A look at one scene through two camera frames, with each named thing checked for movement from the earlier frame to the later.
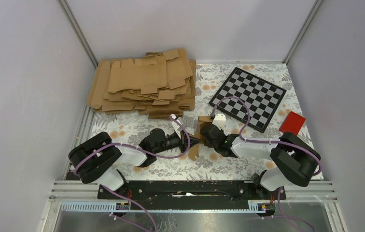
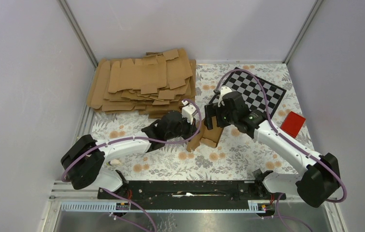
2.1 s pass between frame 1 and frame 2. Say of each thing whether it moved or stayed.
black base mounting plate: stayed
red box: stayed
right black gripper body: moved
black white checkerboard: stayed
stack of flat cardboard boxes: stayed
